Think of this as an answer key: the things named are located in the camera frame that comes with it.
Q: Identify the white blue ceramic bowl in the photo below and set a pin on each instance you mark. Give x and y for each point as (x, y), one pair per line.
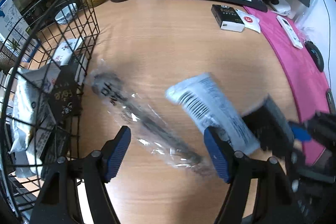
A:
(66, 14)

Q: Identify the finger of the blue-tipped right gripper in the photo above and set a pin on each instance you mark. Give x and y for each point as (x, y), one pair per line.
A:
(299, 131)

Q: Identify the white remote control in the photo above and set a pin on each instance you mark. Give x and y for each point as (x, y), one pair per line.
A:
(295, 41)

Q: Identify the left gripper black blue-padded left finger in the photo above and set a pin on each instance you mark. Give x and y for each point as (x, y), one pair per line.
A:
(58, 200)

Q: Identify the white barcode snack packet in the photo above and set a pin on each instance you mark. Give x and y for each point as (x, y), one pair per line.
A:
(207, 106)

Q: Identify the pink desk mat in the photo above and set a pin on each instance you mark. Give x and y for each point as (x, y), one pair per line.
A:
(307, 83)

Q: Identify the plastic spoon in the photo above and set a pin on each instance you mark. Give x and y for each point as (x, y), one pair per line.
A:
(147, 127)

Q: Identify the black white tissue box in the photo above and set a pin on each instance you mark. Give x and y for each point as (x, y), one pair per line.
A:
(227, 18)

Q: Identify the black wire basket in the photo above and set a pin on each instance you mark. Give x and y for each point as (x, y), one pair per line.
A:
(45, 53)

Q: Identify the white power strip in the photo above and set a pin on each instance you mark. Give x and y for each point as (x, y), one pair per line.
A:
(283, 7)

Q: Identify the white red logo sachet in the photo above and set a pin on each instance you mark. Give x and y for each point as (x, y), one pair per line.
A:
(250, 21)

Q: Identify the long white powder sachet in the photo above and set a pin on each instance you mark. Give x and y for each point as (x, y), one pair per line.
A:
(65, 50)

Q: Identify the black Face tissue pack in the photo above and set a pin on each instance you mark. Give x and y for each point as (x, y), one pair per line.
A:
(269, 125)
(63, 100)

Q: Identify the black computer mouse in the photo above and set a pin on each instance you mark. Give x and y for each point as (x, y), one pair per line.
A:
(315, 55)

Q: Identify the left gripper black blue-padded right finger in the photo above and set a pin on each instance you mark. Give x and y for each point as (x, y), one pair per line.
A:
(274, 202)

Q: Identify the Sanlin water carton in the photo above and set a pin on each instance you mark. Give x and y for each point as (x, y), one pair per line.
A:
(14, 29)

